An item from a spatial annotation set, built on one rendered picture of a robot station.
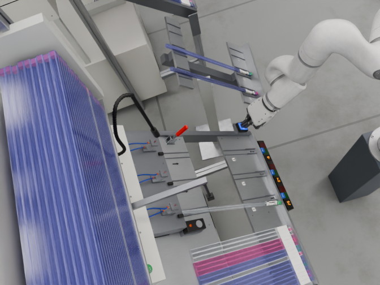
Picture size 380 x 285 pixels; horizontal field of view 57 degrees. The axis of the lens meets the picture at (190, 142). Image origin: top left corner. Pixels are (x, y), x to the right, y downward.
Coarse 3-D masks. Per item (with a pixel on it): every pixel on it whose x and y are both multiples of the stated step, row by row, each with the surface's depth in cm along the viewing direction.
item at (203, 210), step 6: (240, 204) 133; (246, 204) 134; (252, 204) 136; (258, 204) 138; (264, 204) 140; (186, 210) 118; (192, 210) 119; (198, 210) 121; (204, 210) 122; (210, 210) 124; (216, 210) 126
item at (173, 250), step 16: (176, 144) 133; (176, 160) 129; (176, 176) 125; (192, 176) 129; (192, 192) 125; (192, 208) 121; (208, 224) 122; (160, 240) 109; (176, 240) 112; (192, 240) 115; (208, 240) 118; (160, 256) 106; (176, 256) 109; (176, 272) 106; (192, 272) 109
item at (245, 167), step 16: (224, 144) 148; (240, 144) 153; (240, 160) 148; (256, 160) 153; (240, 176) 143; (256, 176) 148; (240, 192) 138; (256, 192) 143; (272, 192) 148; (256, 208) 138; (272, 208) 143; (256, 224) 134; (272, 224) 139
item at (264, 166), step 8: (256, 144) 156; (256, 152) 156; (264, 160) 153; (264, 168) 152; (272, 176) 150; (272, 184) 149; (280, 200) 146; (280, 208) 146; (288, 216) 143; (296, 232) 140; (296, 240) 140; (304, 256) 137; (312, 272) 134
